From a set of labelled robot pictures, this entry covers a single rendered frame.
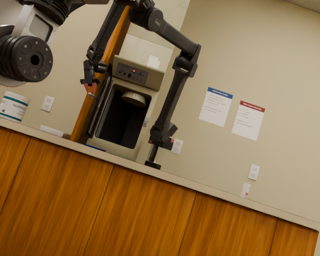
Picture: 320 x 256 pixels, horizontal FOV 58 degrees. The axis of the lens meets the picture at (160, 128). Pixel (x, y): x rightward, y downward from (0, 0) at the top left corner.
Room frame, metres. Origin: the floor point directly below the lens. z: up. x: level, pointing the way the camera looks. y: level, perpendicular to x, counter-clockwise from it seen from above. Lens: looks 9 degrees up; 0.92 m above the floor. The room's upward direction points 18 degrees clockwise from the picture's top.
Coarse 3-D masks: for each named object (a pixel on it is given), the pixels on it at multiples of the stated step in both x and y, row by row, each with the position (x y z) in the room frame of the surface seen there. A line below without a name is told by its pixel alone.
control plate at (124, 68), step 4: (120, 64) 1.69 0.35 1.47; (120, 68) 1.70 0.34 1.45; (124, 68) 1.70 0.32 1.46; (128, 68) 1.69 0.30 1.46; (132, 68) 1.69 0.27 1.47; (136, 68) 1.68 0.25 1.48; (116, 72) 1.73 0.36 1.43; (124, 72) 1.72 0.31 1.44; (128, 72) 1.71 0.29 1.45; (132, 72) 1.71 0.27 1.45; (136, 72) 1.70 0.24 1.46; (144, 72) 1.69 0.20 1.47; (124, 76) 1.74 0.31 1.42; (132, 76) 1.73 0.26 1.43; (136, 76) 1.72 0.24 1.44; (140, 76) 1.71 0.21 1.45; (144, 76) 1.71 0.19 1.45; (136, 80) 1.74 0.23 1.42; (140, 80) 1.73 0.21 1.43; (144, 80) 1.73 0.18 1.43
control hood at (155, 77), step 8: (120, 56) 1.66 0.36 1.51; (128, 64) 1.68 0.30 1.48; (136, 64) 1.67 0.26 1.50; (112, 72) 1.74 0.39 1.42; (152, 72) 1.68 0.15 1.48; (160, 72) 1.67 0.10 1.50; (128, 80) 1.76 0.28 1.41; (152, 80) 1.72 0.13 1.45; (160, 80) 1.71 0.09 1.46; (152, 88) 1.76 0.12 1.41
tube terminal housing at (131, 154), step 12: (132, 36) 1.77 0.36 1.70; (132, 48) 1.77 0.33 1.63; (144, 48) 1.78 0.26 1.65; (156, 48) 1.78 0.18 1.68; (168, 48) 1.78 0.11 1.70; (144, 60) 1.78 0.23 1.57; (168, 60) 1.78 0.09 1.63; (120, 84) 1.77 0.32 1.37; (132, 84) 1.78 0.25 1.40; (108, 96) 1.77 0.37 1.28; (156, 96) 1.78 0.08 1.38; (144, 120) 1.78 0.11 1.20; (144, 132) 1.78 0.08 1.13; (96, 144) 1.77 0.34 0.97; (108, 144) 1.78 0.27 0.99; (120, 156) 1.78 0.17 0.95; (132, 156) 1.78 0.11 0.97
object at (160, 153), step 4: (152, 144) 1.69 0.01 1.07; (152, 148) 1.68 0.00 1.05; (156, 148) 1.67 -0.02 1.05; (160, 148) 1.67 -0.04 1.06; (164, 148) 1.68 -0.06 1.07; (152, 152) 1.67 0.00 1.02; (156, 152) 1.67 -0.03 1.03; (160, 152) 1.67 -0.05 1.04; (164, 152) 1.70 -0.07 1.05; (148, 156) 1.69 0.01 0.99; (152, 156) 1.67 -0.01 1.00; (156, 156) 1.67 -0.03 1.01; (160, 156) 1.68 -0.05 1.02; (148, 160) 1.68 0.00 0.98; (152, 160) 1.67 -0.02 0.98; (156, 160) 1.67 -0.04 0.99; (160, 160) 1.68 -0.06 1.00; (160, 164) 1.69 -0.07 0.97
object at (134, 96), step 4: (128, 92) 1.82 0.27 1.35; (132, 92) 1.81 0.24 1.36; (136, 92) 1.81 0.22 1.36; (124, 96) 1.81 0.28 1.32; (128, 96) 1.80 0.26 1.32; (132, 96) 1.80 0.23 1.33; (136, 96) 1.80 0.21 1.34; (140, 96) 1.81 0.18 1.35; (144, 96) 1.85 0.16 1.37; (124, 100) 1.93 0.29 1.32; (128, 100) 1.94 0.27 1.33; (132, 100) 1.95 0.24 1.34; (136, 100) 1.95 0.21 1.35; (140, 100) 1.81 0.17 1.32; (144, 100) 1.84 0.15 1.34; (136, 104) 1.96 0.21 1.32; (140, 104) 1.94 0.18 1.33; (144, 104) 1.91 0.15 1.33
